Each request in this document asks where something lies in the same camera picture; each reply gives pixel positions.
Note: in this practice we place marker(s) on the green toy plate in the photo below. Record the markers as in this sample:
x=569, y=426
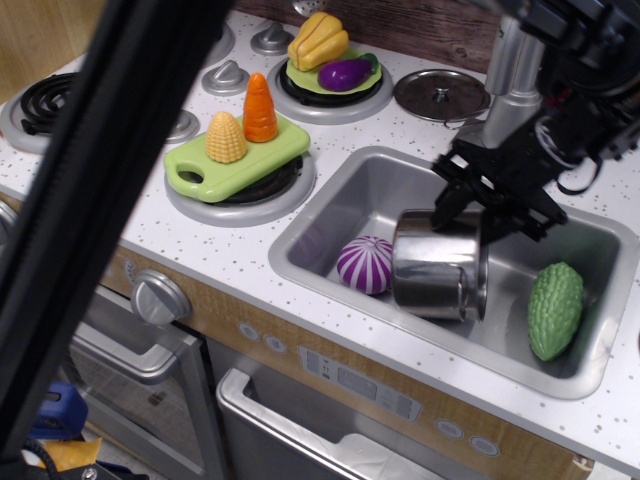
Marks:
x=308, y=80

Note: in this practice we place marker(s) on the silver stove knob middle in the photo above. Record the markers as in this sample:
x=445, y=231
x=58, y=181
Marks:
x=185, y=128

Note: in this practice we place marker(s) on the back right stove burner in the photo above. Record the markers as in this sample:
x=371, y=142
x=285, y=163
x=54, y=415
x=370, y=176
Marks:
x=327, y=109

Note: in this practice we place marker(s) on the silver slotted spoon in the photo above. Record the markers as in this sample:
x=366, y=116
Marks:
x=307, y=8

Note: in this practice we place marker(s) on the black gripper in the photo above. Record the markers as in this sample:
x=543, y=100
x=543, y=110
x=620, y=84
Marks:
x=507, y=181

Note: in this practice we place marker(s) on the orange toy carrot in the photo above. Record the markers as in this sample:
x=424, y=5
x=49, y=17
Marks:
x=260, y=122

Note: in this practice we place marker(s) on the silver toy faucet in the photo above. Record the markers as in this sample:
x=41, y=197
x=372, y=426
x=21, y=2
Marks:
x=511, y=80

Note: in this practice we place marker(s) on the yellow cloth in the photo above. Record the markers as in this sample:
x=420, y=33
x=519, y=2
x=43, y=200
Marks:
x=71, y=454

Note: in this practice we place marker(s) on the blue clamp tool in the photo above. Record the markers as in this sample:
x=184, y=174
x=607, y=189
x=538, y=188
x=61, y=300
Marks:
x=62, y=414

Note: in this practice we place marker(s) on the yellow toy corn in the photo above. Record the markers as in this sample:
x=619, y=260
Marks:
x=225, y=141

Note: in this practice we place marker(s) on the front left stove burner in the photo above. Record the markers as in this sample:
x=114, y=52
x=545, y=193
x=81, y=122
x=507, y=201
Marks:
x=29, y=117

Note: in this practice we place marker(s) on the green toy cutting board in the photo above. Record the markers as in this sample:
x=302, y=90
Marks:
x=192, y=173

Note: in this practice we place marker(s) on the silver oven dial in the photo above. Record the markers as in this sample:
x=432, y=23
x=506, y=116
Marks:
x=158, y=300

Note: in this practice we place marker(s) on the black foreground pole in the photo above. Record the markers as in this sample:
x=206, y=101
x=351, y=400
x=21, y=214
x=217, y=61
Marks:
x=140, y=66

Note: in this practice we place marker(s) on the purple toy eggplant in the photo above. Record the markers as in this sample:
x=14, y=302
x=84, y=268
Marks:
x=345, y=75

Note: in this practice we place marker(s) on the green toy bitter melon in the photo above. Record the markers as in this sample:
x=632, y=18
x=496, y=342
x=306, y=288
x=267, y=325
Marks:
x=554, y=310

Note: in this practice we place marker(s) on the front right stove burner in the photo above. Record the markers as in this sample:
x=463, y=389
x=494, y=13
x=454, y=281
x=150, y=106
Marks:
x=266, y=200

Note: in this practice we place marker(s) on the silver stove knob back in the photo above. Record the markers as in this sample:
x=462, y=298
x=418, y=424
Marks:
x=273, y=40

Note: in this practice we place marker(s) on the stove burner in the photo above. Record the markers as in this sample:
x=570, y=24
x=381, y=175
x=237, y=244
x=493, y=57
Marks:
x=266, y=200
x=327, y=109
x=29, y=117
x=221, y=48

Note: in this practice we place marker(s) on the toy dishwasher door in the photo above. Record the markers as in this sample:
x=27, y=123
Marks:
x=278, y=428

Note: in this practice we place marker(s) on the stainless steel pot lid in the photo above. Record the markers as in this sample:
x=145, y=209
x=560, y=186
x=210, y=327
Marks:
x=452, y=98

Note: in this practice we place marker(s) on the purple striped toy onion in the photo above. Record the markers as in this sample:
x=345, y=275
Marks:
x=365, y=265

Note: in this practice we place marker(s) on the silver stove knob upper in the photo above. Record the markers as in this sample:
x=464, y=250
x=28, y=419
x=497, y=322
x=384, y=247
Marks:
x=228, y=79

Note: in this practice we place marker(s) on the yellow toy bell pepper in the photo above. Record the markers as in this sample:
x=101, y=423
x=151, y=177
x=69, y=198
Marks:
x=321, y=39

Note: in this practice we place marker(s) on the silver stove knob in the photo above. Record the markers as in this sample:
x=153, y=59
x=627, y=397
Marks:
x=185, y=128
x=228, y=79
x=273, y=40

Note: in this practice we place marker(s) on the toy oven door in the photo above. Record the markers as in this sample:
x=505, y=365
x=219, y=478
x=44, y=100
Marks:
x=146, y=389

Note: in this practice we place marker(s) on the back left stove burner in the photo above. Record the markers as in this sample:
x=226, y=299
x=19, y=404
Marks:
x=221, y=48

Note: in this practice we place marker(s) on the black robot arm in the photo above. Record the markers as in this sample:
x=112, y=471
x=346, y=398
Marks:
x=589, y=79

